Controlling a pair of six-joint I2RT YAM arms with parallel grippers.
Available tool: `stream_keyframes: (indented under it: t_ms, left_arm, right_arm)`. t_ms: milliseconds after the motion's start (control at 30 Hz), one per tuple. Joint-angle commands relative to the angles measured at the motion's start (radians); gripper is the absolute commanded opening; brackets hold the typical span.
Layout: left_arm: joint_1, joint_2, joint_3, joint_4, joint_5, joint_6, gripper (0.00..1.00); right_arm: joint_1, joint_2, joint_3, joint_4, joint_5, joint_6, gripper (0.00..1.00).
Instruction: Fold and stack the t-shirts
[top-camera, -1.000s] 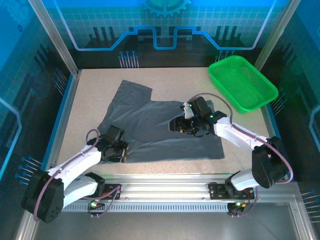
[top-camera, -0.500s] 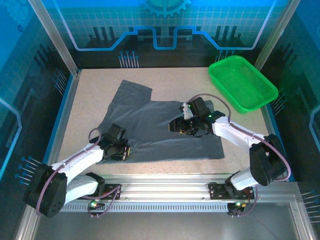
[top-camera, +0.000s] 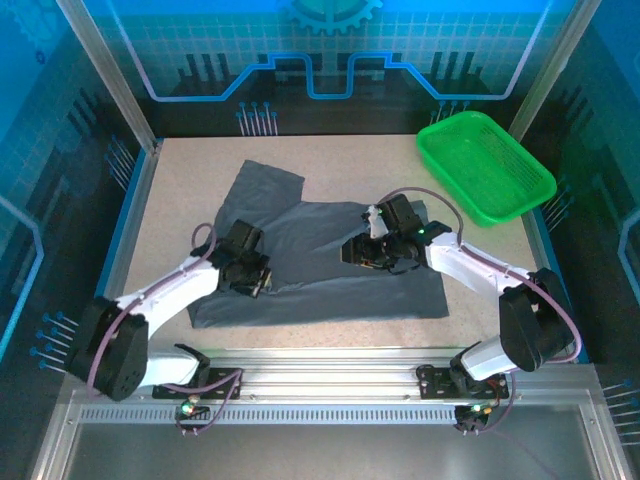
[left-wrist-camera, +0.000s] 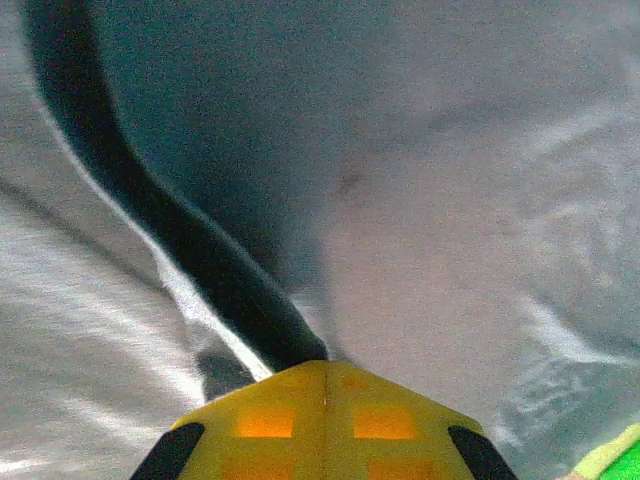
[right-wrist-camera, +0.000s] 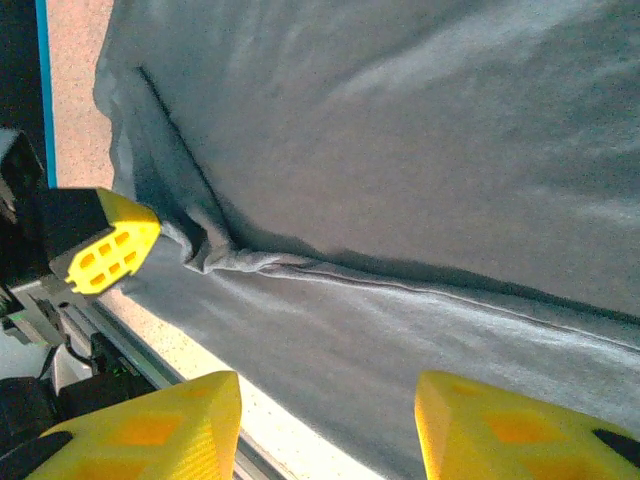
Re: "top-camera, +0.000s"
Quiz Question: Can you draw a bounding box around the grey t-shirt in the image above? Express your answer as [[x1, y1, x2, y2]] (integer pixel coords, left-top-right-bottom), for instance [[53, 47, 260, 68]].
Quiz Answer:
[[188, 158, 450, 330]]

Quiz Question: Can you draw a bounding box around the green plastic basket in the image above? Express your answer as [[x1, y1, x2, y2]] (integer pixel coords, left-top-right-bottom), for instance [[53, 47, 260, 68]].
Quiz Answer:
[[416, 110, 559, 230]]

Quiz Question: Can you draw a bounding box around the small controller board with LED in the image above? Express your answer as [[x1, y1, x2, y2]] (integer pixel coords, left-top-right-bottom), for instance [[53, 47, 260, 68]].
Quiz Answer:
[[174, 394, 211, 421], [454, 402, 494, 431]]

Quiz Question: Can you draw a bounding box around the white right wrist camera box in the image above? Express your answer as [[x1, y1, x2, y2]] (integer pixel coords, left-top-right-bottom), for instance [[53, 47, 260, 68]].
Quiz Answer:
[[362, 204, 389, 239]]

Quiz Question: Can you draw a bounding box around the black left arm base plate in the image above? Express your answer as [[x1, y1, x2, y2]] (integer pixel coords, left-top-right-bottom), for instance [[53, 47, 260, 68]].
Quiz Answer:
[[152, 367, 245, 401]]

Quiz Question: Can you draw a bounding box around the aluminium mounting rail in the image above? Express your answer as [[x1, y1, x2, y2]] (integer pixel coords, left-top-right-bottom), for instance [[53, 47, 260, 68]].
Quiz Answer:
[[59, 349, 601, 404]]

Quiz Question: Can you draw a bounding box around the aluminium side rail blue edge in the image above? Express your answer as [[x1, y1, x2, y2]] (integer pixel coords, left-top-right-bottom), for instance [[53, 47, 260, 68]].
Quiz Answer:
[[499, 134, 591, 364], [74, 139, 164, 364]]

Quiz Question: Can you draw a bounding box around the slotted grey cable duct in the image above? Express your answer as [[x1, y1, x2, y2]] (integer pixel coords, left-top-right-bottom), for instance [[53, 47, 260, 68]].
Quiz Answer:
[[77, 407, 461, 426]]

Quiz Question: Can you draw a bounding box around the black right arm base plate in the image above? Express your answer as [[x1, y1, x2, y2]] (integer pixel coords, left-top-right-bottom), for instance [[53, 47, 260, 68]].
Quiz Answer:
[[416, 363, 511, 401]]

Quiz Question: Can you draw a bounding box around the aluminium frame post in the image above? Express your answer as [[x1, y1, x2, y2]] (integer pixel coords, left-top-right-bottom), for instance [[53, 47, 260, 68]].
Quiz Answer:
[[502, 0, 604, 151], [55, 0, 164, 154]]

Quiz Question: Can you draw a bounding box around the aluminium lower frame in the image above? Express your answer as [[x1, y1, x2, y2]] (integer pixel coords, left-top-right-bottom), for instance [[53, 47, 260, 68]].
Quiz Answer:
[[29, 389, 626, 480]]

